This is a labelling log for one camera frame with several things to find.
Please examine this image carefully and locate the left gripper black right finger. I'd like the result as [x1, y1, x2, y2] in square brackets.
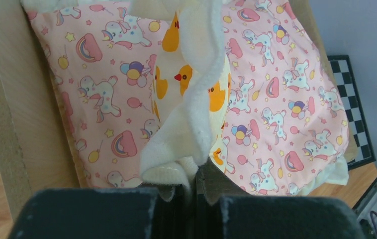
[195, 162, 365, 239]

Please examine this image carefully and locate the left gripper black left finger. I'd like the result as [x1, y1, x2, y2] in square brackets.
[9, 186, 184, 239]

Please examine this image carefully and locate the pink unicorn drawstring bag blanket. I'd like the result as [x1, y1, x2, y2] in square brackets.
[21, 0, 350, 196]

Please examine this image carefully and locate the orange duck print pillow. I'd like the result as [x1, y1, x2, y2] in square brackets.
[127, 0, 234, 202]

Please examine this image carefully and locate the wooden striped pet bed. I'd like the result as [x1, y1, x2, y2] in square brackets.
[0, 0, 358, 217]

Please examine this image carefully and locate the black and silver chessboard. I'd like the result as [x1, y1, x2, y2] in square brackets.
[328, 55, 376, 170]

